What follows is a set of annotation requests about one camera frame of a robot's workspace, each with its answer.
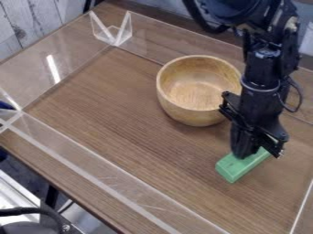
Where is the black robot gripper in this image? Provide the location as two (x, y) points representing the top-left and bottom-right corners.
(219, 81), (289, 159)

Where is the green rectangular block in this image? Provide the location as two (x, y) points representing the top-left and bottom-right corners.
(215, 148), (271, 184)

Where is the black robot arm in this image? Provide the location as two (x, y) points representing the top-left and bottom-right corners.
(182, 0), (301, 159)

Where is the light wooden bowl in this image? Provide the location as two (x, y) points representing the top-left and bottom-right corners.
(155, 55), (241, 127)

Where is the clear acrylic enclosure wall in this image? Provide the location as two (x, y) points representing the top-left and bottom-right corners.
(0, 7), (313, 234)

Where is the black metal bracket base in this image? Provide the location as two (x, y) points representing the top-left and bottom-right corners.
(47, 212), (84, 234)

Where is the black cable loop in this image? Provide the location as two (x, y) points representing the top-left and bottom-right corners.
(0, 206), (63, 234)

